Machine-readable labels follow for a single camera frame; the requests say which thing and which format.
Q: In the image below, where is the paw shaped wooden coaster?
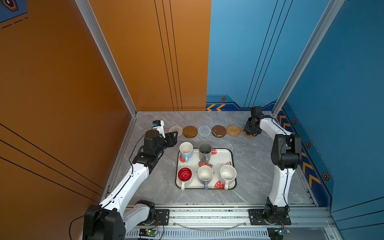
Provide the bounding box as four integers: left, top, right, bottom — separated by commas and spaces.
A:
241, 126, 256, 139

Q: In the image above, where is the light blue mug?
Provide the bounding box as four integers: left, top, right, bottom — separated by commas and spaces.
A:
179, 142, 194, 163

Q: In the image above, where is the tan rattan coaster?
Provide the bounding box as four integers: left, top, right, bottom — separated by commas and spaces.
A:
226, 125, 242, 137

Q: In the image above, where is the light brown wooden coaster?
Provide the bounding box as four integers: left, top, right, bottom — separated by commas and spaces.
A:
183, 126, 198, 139

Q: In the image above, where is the blue grey woven coaster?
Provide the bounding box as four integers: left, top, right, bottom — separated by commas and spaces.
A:
198, 125, 212, 138

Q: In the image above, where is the dark brown worn coaster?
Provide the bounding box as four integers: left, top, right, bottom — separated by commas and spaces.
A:
212, 125, 227, 138

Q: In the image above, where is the grey mug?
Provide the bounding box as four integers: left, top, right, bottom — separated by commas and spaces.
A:
199, 143, 212, 164

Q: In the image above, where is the red interior white mug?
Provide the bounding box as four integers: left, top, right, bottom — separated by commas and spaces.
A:
177, 167, 193, 191

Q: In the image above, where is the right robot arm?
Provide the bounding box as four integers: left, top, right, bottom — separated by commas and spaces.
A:
245, 116, 303, 224

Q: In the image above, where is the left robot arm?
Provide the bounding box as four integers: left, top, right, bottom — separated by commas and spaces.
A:
82, 130, 178, 240

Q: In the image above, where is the white strawberry serving tray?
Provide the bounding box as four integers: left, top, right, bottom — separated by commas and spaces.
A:
176, 148, 234, 190

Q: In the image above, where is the left green circuit board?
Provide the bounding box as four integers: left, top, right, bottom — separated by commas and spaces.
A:
138, 228, 159, 240

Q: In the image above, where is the green circuit board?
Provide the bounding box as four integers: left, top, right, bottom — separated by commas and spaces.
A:
267, 228, 291, 240
138, 228, 159, 240

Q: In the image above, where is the right green circuit board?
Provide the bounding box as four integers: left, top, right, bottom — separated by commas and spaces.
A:
267, 228, 291, 240

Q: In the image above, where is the white purple handled mug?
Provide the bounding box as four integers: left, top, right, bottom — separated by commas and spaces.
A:
197, 166, 214, 190

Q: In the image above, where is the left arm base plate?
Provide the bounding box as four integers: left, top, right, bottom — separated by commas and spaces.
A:
139, 209, 170, 226

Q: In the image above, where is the aluminium front rail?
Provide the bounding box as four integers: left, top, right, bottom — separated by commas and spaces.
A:
155, 205, 336, 229

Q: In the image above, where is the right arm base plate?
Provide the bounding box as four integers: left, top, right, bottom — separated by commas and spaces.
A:
248, 209, 292, 226

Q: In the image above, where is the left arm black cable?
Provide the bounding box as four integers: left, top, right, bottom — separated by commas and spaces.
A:
68, 133, 151, 240

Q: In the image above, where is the right aluminium corner post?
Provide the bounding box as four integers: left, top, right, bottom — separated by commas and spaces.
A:
272, 0, 345, 119

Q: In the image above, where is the aluminium corner post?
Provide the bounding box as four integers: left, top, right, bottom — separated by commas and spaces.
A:
272, 0, 345, 119
75, 0, 137, 117

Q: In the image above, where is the left aluminium corner post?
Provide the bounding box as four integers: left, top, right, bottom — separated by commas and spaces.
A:
75, 0, 137, 117

